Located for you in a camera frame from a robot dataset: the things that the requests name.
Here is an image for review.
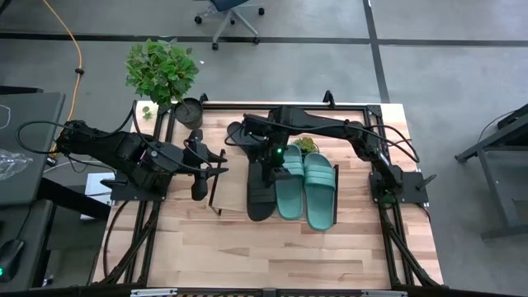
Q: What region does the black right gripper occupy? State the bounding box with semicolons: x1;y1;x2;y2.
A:
249;138;296;186

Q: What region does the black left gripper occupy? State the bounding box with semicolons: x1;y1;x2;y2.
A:
184;130;229;202

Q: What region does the green rubber slide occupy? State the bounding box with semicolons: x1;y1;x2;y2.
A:
274;144;306;221
304;152;337;232

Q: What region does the black rubber slide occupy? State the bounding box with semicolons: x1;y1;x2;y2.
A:
246;161;278;223
226;120;265;160

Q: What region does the small green succulent plant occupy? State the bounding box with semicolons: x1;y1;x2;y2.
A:
293;136;319;157

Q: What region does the leafy plant in black pot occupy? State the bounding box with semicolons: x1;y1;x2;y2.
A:
125;37;205;131

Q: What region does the white box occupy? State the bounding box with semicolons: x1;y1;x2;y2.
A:
80;172;115;222

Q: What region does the blue office chair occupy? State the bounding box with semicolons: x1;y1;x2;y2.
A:
193;0;266;51

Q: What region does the dark grey desk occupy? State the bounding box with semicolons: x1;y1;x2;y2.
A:
0;86;67;207

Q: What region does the black side table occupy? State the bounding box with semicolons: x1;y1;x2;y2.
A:
0;200;54;295

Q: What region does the clear plastic bag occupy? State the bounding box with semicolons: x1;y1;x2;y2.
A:
0;148;34;182

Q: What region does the black computer mouse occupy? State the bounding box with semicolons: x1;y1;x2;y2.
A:
0;238;25;284

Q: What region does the dark metal stand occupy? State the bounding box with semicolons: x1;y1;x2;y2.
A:
455;102;528;243

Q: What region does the wooden shelf with black frame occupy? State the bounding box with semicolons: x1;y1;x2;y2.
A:
208;148;340;218

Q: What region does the black aluminium table frame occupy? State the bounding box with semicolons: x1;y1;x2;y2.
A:
88;90;445;290

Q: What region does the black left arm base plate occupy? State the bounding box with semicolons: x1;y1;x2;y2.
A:
110;171;170;203

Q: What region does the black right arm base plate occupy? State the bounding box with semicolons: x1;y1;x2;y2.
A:
370;171;430;206

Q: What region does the silver metal bracket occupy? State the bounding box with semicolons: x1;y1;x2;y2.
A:
361;290;408;297
130;288;178;297

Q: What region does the yellow cable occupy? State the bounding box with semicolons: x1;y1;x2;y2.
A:
40;0;83;156

